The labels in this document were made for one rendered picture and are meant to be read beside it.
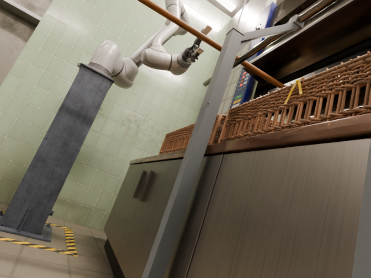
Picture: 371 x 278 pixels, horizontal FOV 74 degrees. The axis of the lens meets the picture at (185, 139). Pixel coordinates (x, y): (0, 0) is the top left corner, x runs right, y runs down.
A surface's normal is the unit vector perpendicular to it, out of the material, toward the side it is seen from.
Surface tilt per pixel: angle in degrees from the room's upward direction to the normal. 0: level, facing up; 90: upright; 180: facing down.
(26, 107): 90
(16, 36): 90
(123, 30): 90
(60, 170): 90
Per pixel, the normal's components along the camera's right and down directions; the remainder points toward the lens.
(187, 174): 0.40, -0.12
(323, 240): -0.86, -0.40
